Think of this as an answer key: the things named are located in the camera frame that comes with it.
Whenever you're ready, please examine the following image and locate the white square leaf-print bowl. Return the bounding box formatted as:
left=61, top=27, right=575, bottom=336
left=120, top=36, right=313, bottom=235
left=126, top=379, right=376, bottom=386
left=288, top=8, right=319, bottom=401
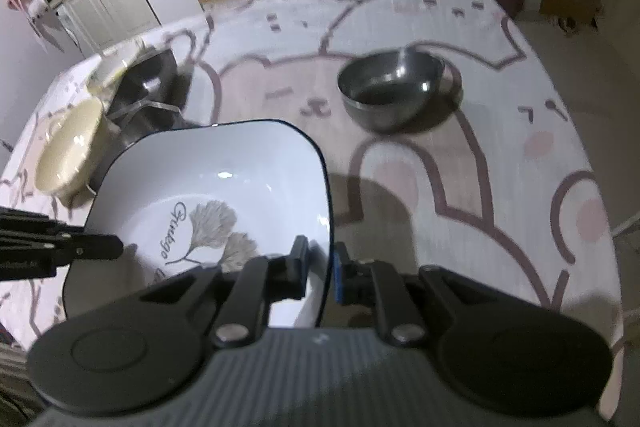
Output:
left=62, top=119, right=335, bottom=333

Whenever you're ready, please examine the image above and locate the metal frame chair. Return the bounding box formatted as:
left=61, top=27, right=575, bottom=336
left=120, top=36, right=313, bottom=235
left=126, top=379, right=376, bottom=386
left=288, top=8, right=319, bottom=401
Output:
left=612, top=212, right=640, bottom=239

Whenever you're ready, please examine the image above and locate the bear printed tablecloth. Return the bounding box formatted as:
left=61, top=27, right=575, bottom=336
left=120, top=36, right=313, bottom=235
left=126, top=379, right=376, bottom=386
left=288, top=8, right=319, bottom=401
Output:
left=0, top=0, right=626, bottom=423

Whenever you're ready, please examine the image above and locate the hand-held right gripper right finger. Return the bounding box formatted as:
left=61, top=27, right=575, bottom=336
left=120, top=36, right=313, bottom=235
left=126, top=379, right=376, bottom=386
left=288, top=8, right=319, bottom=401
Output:
left=334, top=243, right=493, bottom=348

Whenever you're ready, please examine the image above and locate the cardboard box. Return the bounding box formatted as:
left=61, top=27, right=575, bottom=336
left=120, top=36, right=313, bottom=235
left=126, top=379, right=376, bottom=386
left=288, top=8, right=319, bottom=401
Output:
left=540, top=0, right=603, bottom=35

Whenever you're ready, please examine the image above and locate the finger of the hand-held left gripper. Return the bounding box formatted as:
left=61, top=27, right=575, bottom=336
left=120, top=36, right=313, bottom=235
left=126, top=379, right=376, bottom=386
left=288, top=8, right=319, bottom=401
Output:
left=0, top=207, right=124, bottom=269

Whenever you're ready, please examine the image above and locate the round stainless steel bowl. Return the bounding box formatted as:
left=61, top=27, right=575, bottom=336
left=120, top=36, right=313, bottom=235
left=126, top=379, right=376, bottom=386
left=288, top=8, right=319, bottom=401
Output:
left=337, top=49, right=446, bottom=131

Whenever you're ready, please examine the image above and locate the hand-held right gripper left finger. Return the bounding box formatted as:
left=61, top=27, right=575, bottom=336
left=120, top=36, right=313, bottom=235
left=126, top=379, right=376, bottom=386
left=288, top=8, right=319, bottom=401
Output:
left=142, top=236, right=310, bottom=349

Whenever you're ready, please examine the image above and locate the cream ceramic bowl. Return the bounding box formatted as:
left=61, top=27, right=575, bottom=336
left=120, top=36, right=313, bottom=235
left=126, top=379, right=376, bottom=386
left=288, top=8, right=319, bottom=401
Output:
left=36, top=99, right=108, bottom=198

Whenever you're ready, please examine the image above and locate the square stainless steel tray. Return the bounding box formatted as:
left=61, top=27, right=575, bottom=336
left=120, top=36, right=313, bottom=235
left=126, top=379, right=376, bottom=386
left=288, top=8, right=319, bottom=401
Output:
left=102, top=101, right=201, bottom=148
left=119, top=49, right=179, bottom=106

